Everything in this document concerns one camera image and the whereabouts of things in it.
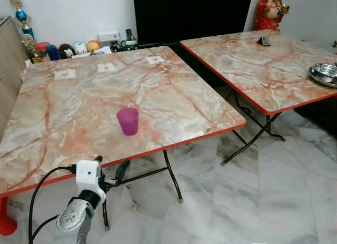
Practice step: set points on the red seated idol statue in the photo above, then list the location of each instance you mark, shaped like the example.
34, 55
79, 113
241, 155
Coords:
271, 11

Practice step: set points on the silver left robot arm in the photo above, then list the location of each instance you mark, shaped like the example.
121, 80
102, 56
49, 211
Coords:
73, 220

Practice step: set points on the blue cylinder container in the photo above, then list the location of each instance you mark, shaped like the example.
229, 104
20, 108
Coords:
52, 52

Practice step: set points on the red lidded jar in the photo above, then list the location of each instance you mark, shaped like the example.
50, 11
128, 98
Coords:
42, 45

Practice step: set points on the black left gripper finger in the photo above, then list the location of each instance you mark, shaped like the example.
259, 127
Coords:
122, 170
98, 159

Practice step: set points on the white paper label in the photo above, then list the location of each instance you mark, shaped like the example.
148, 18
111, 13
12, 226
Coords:
65, 74
155, 60
107, 67

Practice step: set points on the white wall socket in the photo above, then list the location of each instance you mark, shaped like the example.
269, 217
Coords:
109, 36

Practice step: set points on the orange round toy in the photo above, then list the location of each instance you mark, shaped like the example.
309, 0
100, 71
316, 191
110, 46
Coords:
93, 45

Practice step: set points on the white round toy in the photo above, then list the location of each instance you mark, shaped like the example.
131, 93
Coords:
80, 47

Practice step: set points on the stainless steel bowl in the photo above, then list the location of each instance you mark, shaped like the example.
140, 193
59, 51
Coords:
326, 70

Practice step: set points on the black remote control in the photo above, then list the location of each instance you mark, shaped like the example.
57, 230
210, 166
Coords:
128, 34

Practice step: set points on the light wooden cabinet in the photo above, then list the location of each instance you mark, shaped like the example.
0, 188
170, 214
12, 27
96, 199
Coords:
8, 65

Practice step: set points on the stainless steel plate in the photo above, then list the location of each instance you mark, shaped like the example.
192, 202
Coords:
318, 79

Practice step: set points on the black round toy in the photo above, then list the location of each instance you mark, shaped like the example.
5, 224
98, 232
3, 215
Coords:
67, 50

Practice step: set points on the black metal table leg frame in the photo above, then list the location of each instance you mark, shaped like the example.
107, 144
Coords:
251, 139
171, 173

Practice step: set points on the red plastic stool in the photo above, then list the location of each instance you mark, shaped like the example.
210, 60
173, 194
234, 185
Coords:
5, 225

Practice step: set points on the purple plastic cup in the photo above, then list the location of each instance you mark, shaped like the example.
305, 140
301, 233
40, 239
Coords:
127, 122

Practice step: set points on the small gold trophy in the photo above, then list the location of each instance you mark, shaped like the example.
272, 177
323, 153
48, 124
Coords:
30, 47

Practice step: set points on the green white mug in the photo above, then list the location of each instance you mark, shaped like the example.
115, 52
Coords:
130, 44

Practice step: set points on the white loose papers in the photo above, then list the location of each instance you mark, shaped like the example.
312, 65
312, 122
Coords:
97, 52

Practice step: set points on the tall blue gold trophy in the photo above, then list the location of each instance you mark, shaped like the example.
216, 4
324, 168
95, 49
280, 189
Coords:
21, 15

